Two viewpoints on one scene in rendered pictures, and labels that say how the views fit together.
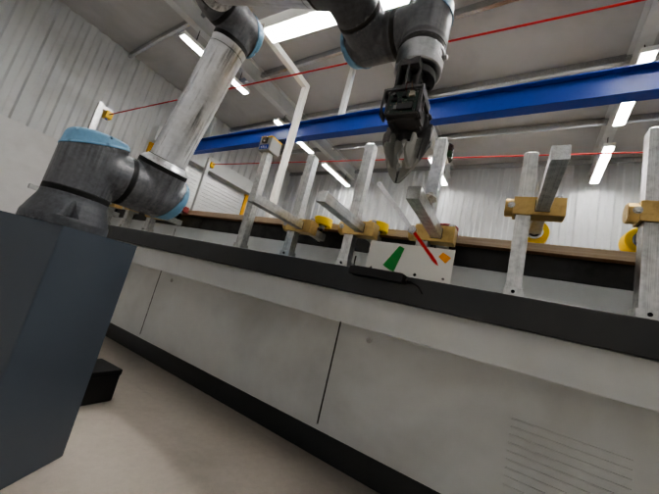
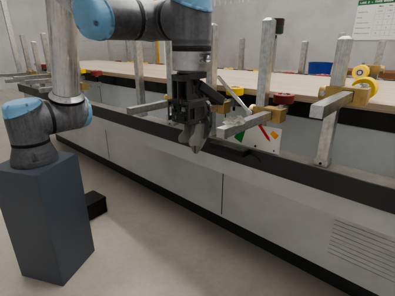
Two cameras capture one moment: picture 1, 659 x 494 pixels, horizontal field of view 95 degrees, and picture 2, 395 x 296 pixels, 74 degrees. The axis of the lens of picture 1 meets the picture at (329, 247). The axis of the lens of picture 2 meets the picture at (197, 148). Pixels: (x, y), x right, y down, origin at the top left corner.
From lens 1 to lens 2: 0.56 m
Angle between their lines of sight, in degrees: 33
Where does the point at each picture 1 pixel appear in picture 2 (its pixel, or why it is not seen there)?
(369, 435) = (251, 222)
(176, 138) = (63, 80)
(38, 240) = (29, 184)
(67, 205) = (30, 156)
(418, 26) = (177, 40)
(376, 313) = (236, 167)
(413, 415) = (275, 214)
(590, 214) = not seen: outside the picture
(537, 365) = (335, 208)
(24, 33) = not seen: outside the picture
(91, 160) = (26, 125)
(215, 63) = (58, 12)
